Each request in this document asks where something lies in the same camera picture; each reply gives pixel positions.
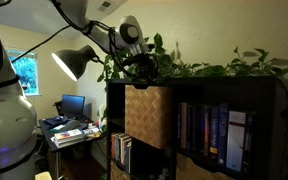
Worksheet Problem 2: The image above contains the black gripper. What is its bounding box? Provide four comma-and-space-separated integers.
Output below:
122, 53, 158, 82

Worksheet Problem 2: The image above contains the woven basket drawer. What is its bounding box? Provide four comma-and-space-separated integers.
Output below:
125, 85, 172, 149

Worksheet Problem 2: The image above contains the green pothos plant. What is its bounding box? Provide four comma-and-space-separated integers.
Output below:
97, 33, 288, 82

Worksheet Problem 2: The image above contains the dark wooden bookshelf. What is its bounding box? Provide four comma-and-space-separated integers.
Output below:
107, 77, 279, 180

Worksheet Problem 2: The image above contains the grey desk lamp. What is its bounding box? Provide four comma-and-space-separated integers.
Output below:
52, 45, 102, 81

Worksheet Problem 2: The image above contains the row of books lower left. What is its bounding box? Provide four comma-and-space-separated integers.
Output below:
111, 132, 132, 173

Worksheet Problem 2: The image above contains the black laptop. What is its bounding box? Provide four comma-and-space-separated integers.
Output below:
60, 94, 85, 117

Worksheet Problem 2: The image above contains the stack of books on desk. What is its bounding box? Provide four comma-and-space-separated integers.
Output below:
54, 129, 85, 148

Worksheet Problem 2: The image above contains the blue books upper shelf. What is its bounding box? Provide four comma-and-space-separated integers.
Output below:
176, 102, 257, 174

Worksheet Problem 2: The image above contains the dark desk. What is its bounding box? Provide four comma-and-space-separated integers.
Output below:
39, 119, 105, 179

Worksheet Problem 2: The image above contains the window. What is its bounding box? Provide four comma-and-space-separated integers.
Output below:
6, 49, 39, 96

